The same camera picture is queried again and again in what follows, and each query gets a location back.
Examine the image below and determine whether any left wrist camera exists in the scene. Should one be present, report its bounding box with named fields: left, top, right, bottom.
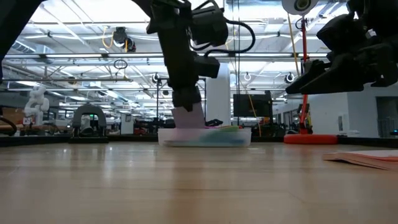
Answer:
left=190, top=5, right=229, bottom=47

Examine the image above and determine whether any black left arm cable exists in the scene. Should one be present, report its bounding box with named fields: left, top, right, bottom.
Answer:
left=189, top=18, right=256, bottom=58

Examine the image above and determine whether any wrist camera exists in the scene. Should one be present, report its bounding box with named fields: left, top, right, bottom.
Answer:
left=316, top=14, right=368, bottom=54
left=190, top=5, right=229, bottom=47

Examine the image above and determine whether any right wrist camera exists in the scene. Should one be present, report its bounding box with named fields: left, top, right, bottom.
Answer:
left=316, top=14, right=368, bottom=54

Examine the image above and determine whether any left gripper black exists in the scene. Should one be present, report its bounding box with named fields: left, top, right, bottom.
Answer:
left=146, top=0, right=221, bottom=112

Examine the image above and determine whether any black aluminium table frame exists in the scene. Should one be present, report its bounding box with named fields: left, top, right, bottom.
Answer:
left=0, top=134, right=398, bottom=149

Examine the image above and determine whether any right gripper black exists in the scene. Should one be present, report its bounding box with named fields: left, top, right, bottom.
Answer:
left=285, top=37, right=398, bottom=96

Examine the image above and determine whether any pink lid clear pencil box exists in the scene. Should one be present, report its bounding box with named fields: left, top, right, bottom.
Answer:
left=157, top=125, right=252, bottom=148

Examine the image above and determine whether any black monitor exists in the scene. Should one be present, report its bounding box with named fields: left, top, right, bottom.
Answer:
left=233, top=93, right=274, bottom=118

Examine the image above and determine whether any pink sticky note pad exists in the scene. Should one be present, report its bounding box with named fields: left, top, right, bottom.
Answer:
left=322, top=150, right=398, bottom=171

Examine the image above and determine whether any red desk lamp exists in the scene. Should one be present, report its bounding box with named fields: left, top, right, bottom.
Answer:
left=281, top=0, right=339, bottom=145

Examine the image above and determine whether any blue sticky note pad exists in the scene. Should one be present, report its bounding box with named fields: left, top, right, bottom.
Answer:
left=172, top=105, right=206, bottom=129

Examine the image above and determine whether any white pillar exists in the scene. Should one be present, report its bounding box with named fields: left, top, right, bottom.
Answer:
left=205, top=63, right=231, bottom=127

